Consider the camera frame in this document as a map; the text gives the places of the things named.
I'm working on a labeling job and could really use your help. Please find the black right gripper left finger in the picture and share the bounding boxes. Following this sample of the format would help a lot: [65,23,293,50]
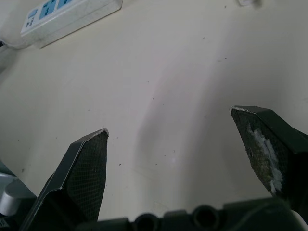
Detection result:
[18,128,110,231]

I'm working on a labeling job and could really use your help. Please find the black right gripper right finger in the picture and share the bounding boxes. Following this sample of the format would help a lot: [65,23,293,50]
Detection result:
[230,105,308,212]

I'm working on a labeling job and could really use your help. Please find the small white object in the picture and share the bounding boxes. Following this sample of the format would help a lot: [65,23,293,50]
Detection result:
[237,0,262,9]

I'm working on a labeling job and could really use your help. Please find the white power strip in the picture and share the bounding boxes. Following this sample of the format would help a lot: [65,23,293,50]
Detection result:
[20,0,124,49]

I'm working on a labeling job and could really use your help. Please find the silver robot body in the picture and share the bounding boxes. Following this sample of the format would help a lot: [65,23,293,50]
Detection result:
[0,160,38,231]

